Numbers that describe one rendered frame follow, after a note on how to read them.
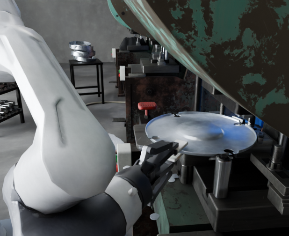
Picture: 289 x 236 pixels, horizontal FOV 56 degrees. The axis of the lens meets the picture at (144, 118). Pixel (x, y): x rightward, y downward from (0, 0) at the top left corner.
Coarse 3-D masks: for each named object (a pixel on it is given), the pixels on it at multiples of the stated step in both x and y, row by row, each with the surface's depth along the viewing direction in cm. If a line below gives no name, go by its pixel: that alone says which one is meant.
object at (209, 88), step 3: (204, 81) 71; (204, 84) 71; (207, 84) 69; (204, 87) 71; (207, 87) 69; (210, 87) 66; (213, 87) 65; (210, 90) 67; (213, 90) 65; (216, 90) 65; (213, 93) 65; (216, 93) 65; (219, 93) 65; (222, 93) 65; (225, 96) 65
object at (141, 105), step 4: (140, 104) 103; (144, 104) 103; (148, 104) 103; (152, 104) 103; (156, 104) 104; (140, 108) 102; (144, 108) 101; (148, 108) 101; (152, 108) 102; (156, 108) 103; (148, 112) 104
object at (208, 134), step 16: (192, 112) 87; (208, 112) 86; (160, 128) 75; (176, 128) 74; (192, 128) 73; (208, 128) 73; (224, 128) 75; (240, 128) 75; (192, 144) 65; (208, 144) 65; (224, 144) 65; (240, 144) 65
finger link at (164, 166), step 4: (164, 164) 58; (168, 164) 58; (172, 164) 59; (160, 168) 56; (164, 168) 56; (168, 168) 57; (160, 172) 55; (164, 172) 56; (156, 176) 53; (160, 176) 55; (156, 180) 52; (152, 184) 50; (156, 184) 52; (152, 188) 51
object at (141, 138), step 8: (136, 128) 75; (144, 128) 75; (136, 136) 70; (144, 136) 70; (136, 144) 67; (144, 144) 66; (184, 160) 71; (192, 160) 70; (200, 160) 71; (208, 160) 71; (176, 168) 78; (184, 168) 71; (192, 168) 72; (184, 176) 72
